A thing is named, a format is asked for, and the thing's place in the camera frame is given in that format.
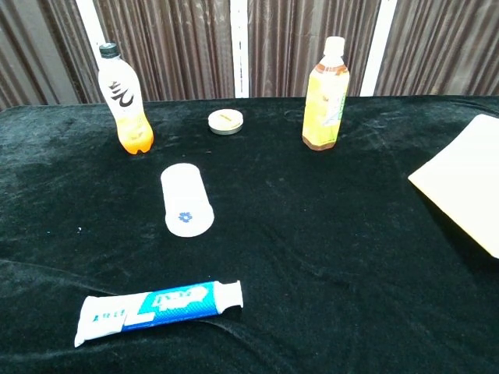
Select black velvet tablecloth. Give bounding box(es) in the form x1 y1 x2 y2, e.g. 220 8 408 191
0 94 499 374

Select white paper cup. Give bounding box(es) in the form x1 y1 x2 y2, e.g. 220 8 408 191
159 162 216 239

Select small round cream tin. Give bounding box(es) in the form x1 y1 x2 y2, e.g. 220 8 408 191
207 108 246 136

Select yellow tea bottle cream cap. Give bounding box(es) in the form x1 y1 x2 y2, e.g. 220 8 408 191
301 35 351 152

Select orange soda bottle black cap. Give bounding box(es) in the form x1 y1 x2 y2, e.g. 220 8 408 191
97 41 155 156

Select brown pleated curtain panel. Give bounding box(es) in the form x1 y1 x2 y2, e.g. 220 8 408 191
374 0 499 97
0 0 103 111
247 0 382 98
92 0 236 102

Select blue white toothpaste tube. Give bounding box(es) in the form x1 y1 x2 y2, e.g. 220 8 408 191
73 280 245 348

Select white screen frame post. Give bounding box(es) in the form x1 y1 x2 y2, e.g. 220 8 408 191
230 0 250 99
359 0 399 97
75 0 108 71

